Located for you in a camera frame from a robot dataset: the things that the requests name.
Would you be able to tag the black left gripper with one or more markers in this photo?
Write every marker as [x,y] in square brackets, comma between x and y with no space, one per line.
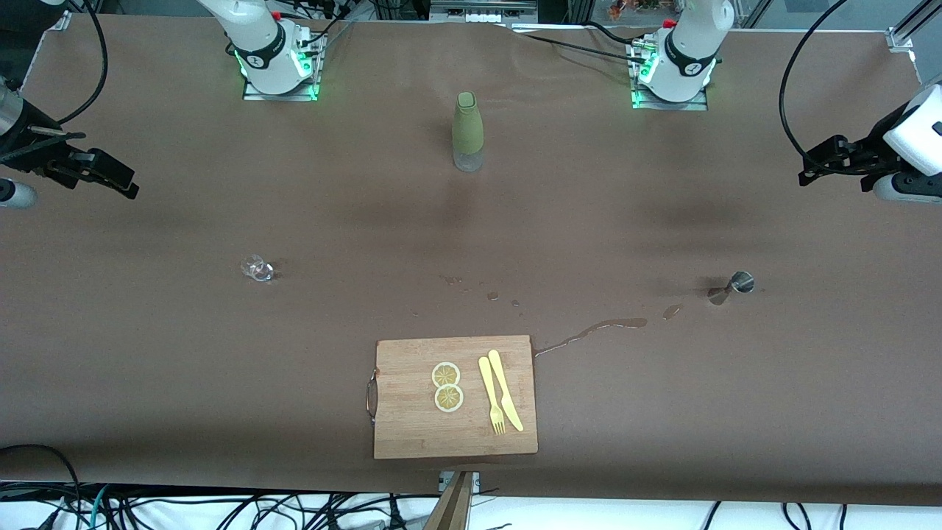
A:
[867,152]

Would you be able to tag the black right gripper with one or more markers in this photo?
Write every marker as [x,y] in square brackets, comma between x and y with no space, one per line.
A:
[28,142]

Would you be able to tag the metal measuring jigger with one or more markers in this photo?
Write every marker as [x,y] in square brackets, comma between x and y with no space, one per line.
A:
[741,282]

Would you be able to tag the small clear glass cup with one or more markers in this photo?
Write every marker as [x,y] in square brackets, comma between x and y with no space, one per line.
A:
[257,269]

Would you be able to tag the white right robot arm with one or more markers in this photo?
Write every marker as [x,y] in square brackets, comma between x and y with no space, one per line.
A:
[265,59]

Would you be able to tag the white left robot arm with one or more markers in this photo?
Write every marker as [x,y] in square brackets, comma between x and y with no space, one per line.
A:
[684,66]

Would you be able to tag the small brown liquid spill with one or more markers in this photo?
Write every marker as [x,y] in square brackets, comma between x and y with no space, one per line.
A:
[672,312]

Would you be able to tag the long brown liquid spill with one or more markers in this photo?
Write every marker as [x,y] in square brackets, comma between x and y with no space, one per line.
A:
[618,322]

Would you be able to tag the green bottle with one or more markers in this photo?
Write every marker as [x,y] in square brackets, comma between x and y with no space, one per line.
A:
[467,125]

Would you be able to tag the yellow plastic knife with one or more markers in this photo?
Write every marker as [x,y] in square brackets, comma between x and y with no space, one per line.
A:
[504,390]

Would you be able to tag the yellow plastic fork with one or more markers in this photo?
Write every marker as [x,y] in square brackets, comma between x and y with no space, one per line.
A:
[487,379]

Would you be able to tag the lemon slice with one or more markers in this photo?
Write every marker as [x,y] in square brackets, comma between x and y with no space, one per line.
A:
[446,375]
[449,398]

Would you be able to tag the wooden cutting board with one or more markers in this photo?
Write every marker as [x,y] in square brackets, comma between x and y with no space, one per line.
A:
[412,427]

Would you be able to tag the aluminium frame corner bracket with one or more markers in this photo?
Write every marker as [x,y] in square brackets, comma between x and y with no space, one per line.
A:
[59,20]
[901,37]

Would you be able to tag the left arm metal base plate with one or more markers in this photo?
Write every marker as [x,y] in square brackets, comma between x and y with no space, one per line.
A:
[699,105]

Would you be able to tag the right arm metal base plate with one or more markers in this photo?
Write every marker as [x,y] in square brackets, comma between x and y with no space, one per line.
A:
[254,95]

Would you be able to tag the wooden post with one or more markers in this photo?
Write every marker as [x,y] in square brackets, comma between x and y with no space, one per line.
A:
[452,508]

